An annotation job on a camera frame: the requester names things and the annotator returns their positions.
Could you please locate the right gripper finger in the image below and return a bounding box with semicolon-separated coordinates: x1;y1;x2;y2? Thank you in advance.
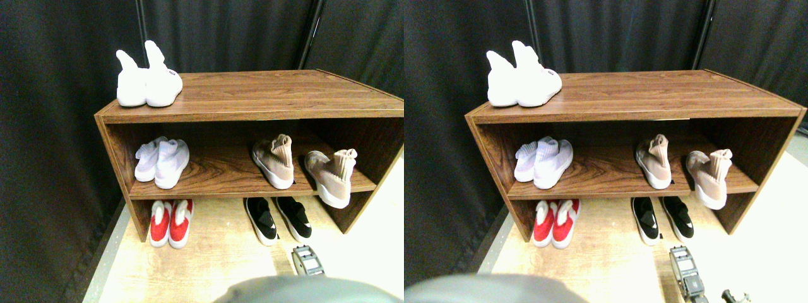
669;246;708;300
292;246;326;276

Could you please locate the beige shoe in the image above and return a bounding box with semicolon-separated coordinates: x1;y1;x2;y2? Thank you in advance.
636;134;672;190
686;149;734;211
252;134;295;190
304;149;359;210

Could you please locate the black shoe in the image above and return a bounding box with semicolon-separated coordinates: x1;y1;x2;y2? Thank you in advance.
245;198;279;247
661;196;695;241
631;197;662;246
276;197;312;242

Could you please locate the red shoe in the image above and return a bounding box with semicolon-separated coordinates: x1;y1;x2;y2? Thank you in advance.
551;199;581;249
150;201;173;247
168;199;194;249
532;200;559;247

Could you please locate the pale lilac shoe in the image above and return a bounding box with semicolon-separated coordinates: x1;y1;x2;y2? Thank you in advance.
134;136;168;182
533;136;574;190
515;141;541;182
154;140;190;190

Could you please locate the brown shoe rack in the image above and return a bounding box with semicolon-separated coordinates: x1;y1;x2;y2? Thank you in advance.
465;68;807;243
94;68;404;242

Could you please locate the white shoe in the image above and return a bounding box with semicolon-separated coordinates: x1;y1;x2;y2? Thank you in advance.
116;50;150;107
486;50;521;107
512;40;562;108
145;40;184;108

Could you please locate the curtain stand pole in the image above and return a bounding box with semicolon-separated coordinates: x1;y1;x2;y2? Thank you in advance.
137;0;146;61
298;0;327;70
526;0;538;64
691;0;717;70

